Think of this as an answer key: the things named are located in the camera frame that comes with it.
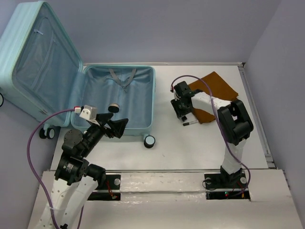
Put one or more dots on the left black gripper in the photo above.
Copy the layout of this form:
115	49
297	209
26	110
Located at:
118	126

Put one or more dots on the light blue hardshell suitcase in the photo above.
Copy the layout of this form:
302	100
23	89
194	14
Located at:
41	72

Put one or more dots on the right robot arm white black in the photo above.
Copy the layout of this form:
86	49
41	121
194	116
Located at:
235	126

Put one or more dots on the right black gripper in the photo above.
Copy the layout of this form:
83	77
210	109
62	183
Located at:
179	111

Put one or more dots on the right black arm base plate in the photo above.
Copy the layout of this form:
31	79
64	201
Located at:
217	189

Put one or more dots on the round cosmetic compact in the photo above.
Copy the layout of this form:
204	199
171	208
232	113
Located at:
114	108

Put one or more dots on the aluminium rail at table edge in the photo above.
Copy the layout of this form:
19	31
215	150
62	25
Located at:
258	124

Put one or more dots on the brown cloth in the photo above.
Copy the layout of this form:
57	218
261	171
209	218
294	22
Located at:
220	89

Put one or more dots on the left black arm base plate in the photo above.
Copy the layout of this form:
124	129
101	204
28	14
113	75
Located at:
109	190

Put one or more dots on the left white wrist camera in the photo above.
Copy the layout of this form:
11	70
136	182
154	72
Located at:
88	112

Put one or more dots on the black marker pen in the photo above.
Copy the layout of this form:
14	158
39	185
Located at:
190	123

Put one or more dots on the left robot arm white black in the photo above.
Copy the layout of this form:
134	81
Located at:
75	178

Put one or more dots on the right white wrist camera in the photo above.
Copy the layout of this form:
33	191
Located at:
176	97

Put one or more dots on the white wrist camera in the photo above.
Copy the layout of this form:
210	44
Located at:
88	112
176	97

